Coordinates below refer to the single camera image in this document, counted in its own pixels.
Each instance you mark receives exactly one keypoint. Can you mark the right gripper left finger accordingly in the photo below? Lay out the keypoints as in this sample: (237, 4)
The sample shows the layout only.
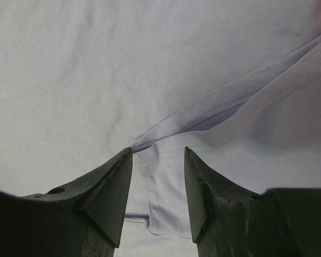
(81, 218)

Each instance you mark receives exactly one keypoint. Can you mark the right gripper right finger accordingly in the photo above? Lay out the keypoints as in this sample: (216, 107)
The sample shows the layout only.
(229, 220)

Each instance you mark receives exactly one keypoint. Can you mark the purple t-shirt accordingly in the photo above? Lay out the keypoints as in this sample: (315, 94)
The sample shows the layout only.
(237, 82)

